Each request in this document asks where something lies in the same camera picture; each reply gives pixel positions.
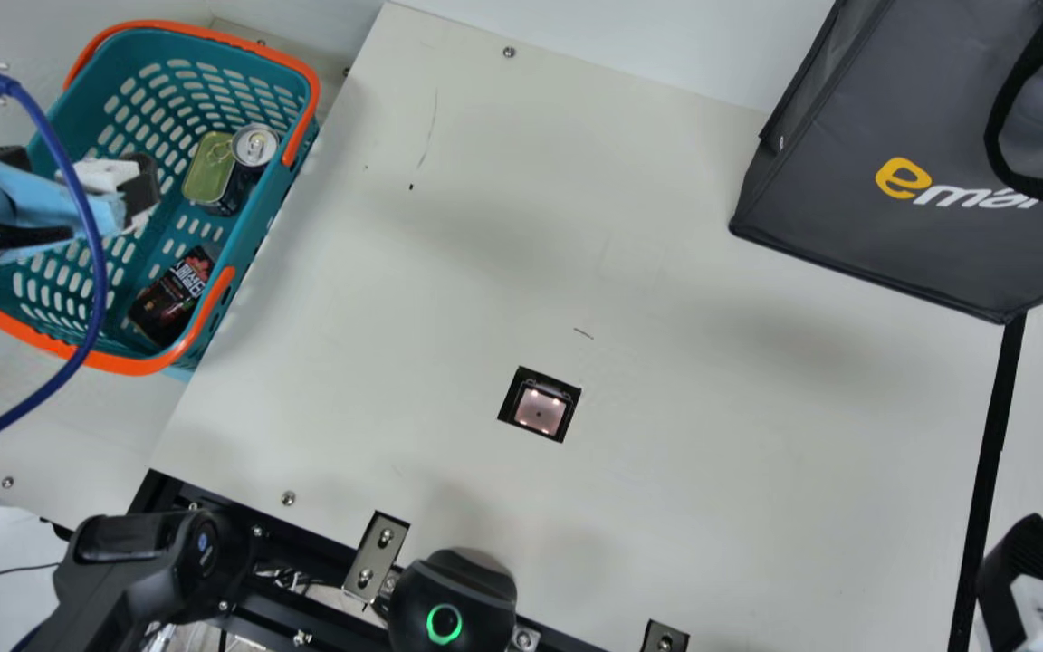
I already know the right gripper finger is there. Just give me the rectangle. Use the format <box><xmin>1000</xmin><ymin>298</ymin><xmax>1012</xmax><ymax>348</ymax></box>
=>
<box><xmin>976</xmin><ymin>513</ymin><xmax>1043</xmax><ymax>652</ymax></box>

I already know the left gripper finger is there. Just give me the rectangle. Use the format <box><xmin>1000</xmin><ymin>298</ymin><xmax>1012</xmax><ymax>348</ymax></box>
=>
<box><xmin>55</xmin><ymin>152</ymin><xmax>163</xmax><ymax>229</ymax></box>

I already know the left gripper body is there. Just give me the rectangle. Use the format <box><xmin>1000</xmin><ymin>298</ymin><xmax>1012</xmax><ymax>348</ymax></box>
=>
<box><xmin>0</xmin><ymin>127</ymin><xmax>124</xmax><ymax>282</ymax></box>

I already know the dark coffee bottle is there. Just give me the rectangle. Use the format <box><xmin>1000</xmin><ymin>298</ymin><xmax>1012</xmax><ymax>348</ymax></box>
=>
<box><xmin>128</xmin><ymin>244</ymin><xmax>217</xmax><ymax>347</ymax></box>

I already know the teal shopping basket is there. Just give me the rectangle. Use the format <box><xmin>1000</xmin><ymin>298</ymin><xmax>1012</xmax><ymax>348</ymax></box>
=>
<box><xmin>0</xmin><ymin>20</ymin><xmax>321</xmax><ymax>377</ymax></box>

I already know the rectangular tin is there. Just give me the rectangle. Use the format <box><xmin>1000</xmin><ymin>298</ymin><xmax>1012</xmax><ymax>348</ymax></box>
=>
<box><xmin>182</xmin><ymin>131</ymin><xmax>237</xmax><ymax>205</ymax></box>

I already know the black strip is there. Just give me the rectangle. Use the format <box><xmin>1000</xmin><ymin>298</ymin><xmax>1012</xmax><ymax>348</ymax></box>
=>
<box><xmin>947</xmin><ymin>312</ymin><xmax>1028</xmax><ymax>652</ymax></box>

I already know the can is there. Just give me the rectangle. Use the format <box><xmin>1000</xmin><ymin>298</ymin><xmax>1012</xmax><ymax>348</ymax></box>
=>
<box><xmin>209</xmin><ymin>124</ymin><xmax>280</xmax><ymax>216</ymax></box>

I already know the small square scanner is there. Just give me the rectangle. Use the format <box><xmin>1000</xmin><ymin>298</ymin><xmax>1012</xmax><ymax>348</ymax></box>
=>
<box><xmin>497</xmin><ymin>366</ymin><xmax>582</xmax><ymax>444</ymax></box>

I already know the black device with green light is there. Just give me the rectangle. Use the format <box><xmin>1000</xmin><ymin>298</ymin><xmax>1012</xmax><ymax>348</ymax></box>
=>
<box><xmin>388</xmin><ymin>548</ymin><xmax>519</xmax><ymax>648</ymax></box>

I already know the blue cable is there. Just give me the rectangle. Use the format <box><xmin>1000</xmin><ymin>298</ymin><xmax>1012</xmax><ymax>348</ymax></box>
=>
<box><xmin>0</xmin><ymin>57</ymin><xmax>110</xmax><ymax>467</ymax></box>

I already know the dark grey bag with straps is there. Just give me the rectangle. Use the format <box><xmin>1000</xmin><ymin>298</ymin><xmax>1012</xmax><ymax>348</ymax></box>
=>
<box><xmin>728</xmin><ymin>0</ymin><xmax>1043</xmax><ymax>325</ymax></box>

